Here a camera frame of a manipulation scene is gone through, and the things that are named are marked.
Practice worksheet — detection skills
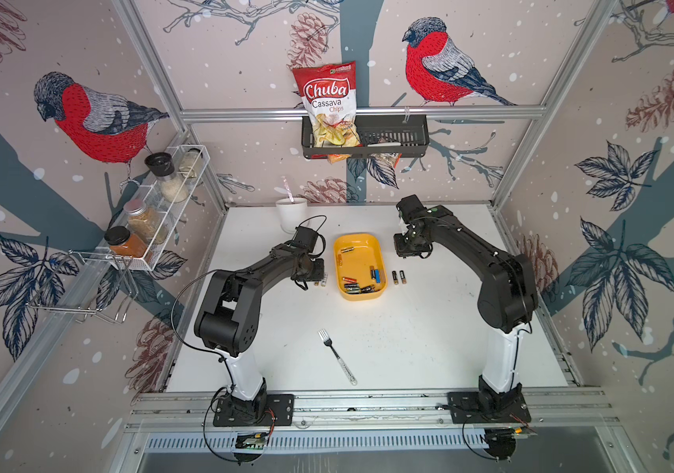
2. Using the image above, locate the yellow plastic storage box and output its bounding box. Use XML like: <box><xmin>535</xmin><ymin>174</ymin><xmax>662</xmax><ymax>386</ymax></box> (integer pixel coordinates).
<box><xmin>333</xmin><ymin>234</ymin><xmax>388</xmax><ymax>302</ymax></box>

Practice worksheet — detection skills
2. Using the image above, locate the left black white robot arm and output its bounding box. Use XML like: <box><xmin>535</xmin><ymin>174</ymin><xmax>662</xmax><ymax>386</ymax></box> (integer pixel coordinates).
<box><xmin>194</xmin><ymin>234</ymin><xmax>325</xmax><ymax>421</ymax></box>

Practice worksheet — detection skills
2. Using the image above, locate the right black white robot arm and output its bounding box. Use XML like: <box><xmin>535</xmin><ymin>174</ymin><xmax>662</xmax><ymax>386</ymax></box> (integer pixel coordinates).
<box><xmin>393</xmin><ymin>195</ymin><xmax>538</xmax><ymax>426</ymax></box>

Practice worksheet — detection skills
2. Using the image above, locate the white ceramic cup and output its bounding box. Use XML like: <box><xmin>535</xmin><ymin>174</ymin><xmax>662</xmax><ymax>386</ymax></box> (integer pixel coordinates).
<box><xmin>275</xmin><ymin>197</ymin><xmax>308</xmax><ymax>235</ymax></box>

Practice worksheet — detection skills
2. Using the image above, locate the silver metal fork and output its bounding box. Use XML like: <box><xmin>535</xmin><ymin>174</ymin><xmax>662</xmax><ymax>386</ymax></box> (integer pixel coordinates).
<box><xmin>318</xmin><ymin>329</ymin><xmax>358</xmax><ymax>386</ymax></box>

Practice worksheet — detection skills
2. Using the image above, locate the small clear spice jar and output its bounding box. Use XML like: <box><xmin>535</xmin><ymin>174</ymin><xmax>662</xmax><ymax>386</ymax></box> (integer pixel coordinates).
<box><xmin>177</xmin><ymin>148</ymin><xmax>203</xmax><ymax>179</ymax></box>

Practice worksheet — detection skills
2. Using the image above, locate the silver lid spice jar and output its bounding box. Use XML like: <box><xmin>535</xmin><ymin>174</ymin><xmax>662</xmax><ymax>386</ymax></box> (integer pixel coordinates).
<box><xmin>123</xmin><ymin>199</ymin><xmax>168</xmax><ymax>246</ymax></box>

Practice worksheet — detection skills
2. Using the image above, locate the red cassava chips bag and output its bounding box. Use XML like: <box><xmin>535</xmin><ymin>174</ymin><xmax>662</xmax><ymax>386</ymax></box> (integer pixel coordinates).
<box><xmin>293</xmin><ymin>61</ymin><xmax>360</xmax><ymax>148</ymax></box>

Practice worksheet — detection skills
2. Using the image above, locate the clear acrylic spice rack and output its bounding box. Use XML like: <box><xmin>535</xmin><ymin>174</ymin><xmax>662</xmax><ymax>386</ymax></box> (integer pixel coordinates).
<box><xmin>94</xmin><ymin>145</ymin><xmax>210</xmax><ymax>273</ymax></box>

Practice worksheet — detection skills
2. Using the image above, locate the red spice jar black lid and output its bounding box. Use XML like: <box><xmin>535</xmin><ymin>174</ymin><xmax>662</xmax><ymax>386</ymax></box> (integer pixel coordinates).
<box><xmin>104</xmin><ymin>226</ymin><xmax>147</xmax><ymax>258</ymax></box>

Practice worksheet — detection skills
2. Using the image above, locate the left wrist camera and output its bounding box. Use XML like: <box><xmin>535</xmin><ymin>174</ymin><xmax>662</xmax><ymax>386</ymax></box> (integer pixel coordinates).
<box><xmin>291</xmin><ymin>226</ymin><xmax>319</xmax><ymax>253</ymax></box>

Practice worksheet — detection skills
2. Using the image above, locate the black wall basket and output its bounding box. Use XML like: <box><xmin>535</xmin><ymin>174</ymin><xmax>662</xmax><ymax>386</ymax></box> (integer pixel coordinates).
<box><xmin>301</xmin><ymin>115</ymin><xmax>429</xmax><ymax>160</ymax></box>

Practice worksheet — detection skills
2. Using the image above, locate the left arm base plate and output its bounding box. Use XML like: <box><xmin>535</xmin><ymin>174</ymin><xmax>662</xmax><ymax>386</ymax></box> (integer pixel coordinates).
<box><xmin>211</xmin><ymin>393</ymin><xmax>295</xmax><ymax>427</ymax></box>

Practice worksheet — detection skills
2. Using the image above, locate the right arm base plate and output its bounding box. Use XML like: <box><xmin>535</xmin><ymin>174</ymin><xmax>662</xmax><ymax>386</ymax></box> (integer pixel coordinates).
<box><xmin>446</xmin><ymin>389</ymin><xmax>532</xmax><ymax>425</ymax></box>

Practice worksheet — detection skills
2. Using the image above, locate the wire rack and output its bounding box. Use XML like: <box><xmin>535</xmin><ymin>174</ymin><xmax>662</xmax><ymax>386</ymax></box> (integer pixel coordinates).
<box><xmin>25</xmin><ymin>250</ymin><xmax>140</xmax><ymax>325</ymax></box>

